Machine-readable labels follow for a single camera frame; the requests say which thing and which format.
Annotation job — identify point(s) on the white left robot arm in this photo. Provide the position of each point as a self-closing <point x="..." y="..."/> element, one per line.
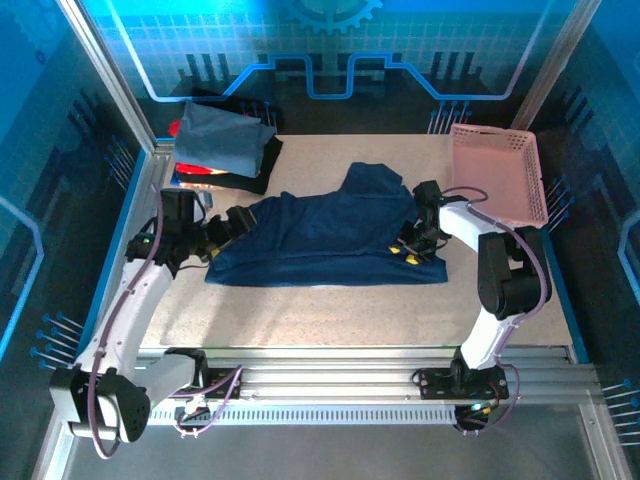
<point x="140" y="290"/>

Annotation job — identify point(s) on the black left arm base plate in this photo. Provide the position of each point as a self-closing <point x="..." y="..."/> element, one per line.
<point x="222" y="382"/>

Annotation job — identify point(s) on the red folded t-shirt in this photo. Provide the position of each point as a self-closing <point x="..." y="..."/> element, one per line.
<point x="196" y="167"/>

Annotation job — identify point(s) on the black folded t-shirt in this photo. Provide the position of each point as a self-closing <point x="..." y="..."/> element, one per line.
<point x="255" y="177"/>

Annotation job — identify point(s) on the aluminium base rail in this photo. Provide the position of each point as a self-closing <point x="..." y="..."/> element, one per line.
<point x="325" y="372"/>

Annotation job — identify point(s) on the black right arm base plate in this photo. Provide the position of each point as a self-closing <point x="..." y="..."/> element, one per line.
<point x="440" y="385"/>

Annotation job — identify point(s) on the pink plastic basket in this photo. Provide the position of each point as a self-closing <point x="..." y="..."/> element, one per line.
<point x="495" y="170"/>

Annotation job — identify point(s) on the aluminium side rail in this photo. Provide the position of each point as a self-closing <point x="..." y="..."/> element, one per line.
<point x="159" y="160"/>

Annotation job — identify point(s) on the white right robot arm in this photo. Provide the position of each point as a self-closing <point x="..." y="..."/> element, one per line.
<point x="487" y="325"/>

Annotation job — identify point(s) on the navy cartoon print t-shirt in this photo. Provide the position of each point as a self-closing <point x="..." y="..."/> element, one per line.
<point x="325" y="230"/>

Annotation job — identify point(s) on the aluminium corner post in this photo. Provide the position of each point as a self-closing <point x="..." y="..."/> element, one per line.
<point x="100" y="65"/>
<point x="555" y="60"/>

